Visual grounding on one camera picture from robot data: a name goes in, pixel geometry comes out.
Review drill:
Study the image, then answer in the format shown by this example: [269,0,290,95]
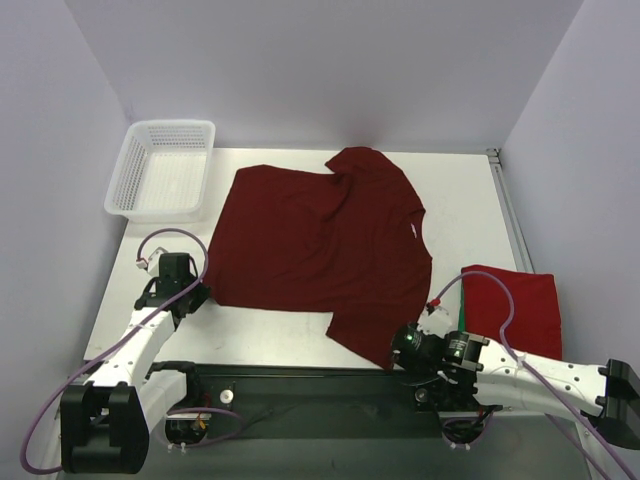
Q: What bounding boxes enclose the dark red t shirt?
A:
[204,147,432,369]

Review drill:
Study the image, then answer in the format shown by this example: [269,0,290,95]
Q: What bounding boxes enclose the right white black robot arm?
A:
[391,324,639,450]

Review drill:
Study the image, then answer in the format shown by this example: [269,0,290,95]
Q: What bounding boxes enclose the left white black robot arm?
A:
[60,250,209,474]

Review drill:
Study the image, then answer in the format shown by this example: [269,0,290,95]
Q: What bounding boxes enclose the folded green t shirt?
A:
[458,292,466,331]

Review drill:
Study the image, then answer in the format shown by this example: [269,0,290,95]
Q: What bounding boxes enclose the white plastic mesh basket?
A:
[104,119,216,224]

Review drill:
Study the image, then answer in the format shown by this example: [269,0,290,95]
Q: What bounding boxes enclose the folded bright red t shirt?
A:
[461,265,563,360]

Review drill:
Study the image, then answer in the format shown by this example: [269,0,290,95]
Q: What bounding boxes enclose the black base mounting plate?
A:
[157,365,498,447]

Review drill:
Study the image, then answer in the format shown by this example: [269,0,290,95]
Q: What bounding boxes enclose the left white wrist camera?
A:
[135,247,166,277]

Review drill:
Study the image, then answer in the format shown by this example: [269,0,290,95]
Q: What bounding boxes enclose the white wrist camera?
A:
[418,304,456,338]
[135,247,166,277]

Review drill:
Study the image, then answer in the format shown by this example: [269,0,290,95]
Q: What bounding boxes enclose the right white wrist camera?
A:
[418,304,456,338]

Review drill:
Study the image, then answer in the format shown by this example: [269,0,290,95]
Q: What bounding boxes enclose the aluminium right side rail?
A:
[486,148,535,273]

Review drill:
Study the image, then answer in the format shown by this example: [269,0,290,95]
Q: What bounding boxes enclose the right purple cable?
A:
[427,270,636,480]

